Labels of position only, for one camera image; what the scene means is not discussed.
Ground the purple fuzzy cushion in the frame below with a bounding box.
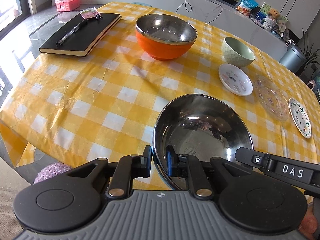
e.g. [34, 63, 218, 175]
[34, 163, 72, 184]

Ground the blue steel bowl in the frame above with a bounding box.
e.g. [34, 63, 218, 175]
[152, 94, 254, 190]

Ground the blue snack bag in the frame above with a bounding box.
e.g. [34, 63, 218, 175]
[236, 0, 258, 17]

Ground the yellow checkered tablecloth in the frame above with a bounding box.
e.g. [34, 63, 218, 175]
[0, 1, 320, 203]

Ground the white painted plate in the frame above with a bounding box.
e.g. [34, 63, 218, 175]
[289, 98, 312, 139]

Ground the black pen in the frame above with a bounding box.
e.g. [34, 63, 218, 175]
[56, 19, 88, 46]

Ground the brown teddy bear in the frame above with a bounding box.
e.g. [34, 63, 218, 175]
[263, 8, 280, 32]

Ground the black hanging cable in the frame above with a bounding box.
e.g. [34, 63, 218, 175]
[175, 0, 224, 25]

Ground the pink storage box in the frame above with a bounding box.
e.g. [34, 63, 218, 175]
[55, 0, 80, 12]

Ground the black notebook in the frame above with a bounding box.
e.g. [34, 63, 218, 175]
[39, 13, 121, 57]

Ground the tall potted floor plant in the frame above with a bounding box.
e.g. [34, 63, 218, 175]
[298, 29, 319, 72]

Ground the light blue plastic stool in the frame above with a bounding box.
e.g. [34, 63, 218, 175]
[131, 2, 152, 7]

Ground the person's hand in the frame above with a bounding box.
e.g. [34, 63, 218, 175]
[299, 205, 318, 240]

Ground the clear glass plate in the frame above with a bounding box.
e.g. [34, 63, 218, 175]
[252, 75, 289, 122]

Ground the grey metal trash can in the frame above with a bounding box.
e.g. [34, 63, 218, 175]
[279, 45, 306, 73]

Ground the orange steel bowl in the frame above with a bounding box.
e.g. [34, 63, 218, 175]
[135, 14, 197, 61]

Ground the green ceramic bowl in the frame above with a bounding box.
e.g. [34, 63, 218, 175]
[221, 36, 255, 68]

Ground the small white saucer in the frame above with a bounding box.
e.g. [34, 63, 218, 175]
[218, 63, 253, 96]

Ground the pink clip packet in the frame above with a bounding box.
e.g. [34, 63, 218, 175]
[80, 7, 103, 21]

